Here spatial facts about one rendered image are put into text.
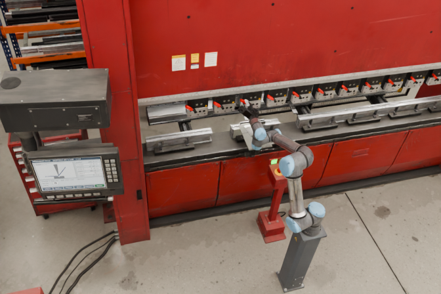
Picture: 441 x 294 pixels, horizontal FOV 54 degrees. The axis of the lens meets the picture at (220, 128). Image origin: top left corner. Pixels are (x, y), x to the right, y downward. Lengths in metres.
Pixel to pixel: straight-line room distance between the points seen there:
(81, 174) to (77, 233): 1.58
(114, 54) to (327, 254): 2.50
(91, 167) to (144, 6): 0.93
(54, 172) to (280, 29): 1.60
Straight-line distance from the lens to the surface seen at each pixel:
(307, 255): 3.27
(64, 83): 2.21
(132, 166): 3.05
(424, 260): 4.26
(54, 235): 4.02
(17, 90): 2.23
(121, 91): 2.59
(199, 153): 3.26
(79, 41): 4.74
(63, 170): 2.43
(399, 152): 4.28
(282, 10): 2.79
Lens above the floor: 3.29
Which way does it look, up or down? 44 degrees down
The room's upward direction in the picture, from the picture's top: 5 degrees clockwise
